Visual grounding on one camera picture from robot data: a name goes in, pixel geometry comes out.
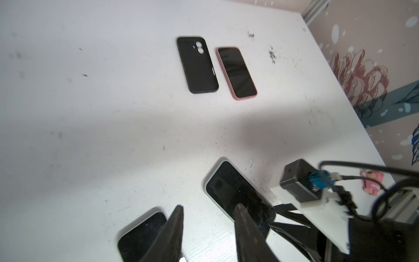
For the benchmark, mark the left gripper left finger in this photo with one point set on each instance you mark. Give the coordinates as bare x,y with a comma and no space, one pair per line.
167,247

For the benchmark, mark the black phone face up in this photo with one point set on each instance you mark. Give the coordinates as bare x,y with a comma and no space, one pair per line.
137,238

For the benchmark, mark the white phone face down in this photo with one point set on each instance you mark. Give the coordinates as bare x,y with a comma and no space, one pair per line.
239,196

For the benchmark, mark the pink purple phone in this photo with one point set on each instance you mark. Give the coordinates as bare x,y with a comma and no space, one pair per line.
237,73

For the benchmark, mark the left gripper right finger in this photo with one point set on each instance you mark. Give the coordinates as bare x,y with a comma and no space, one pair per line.
251,246

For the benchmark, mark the small pink toy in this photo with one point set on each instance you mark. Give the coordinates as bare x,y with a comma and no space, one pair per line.
372,184

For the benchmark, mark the black phone case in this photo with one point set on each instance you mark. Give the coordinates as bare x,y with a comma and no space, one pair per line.
197,65

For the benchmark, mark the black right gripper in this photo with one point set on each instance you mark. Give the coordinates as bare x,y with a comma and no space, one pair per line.
387,241

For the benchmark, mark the salmon pink phone case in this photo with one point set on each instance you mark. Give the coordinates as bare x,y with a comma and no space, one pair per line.
224,72

